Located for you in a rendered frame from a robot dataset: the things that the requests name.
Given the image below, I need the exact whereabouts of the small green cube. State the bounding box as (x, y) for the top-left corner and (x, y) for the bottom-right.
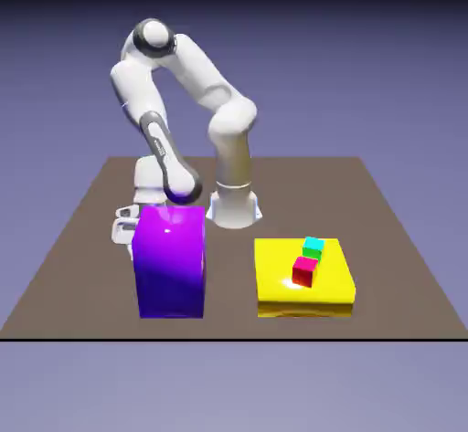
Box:
(301, 236), (326, 266)

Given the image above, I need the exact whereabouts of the large yellow box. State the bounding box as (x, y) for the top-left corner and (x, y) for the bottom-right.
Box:
(253, 237), (357, 320)

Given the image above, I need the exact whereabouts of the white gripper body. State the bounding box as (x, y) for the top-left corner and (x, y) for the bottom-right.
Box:
(111, 217), (140, 248)

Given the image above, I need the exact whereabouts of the large purple box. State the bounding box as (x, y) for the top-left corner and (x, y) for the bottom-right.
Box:
(131, 205), (207, 321)

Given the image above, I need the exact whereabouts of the small red cube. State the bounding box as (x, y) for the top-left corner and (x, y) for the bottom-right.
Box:
(291, 255), (320, 290)

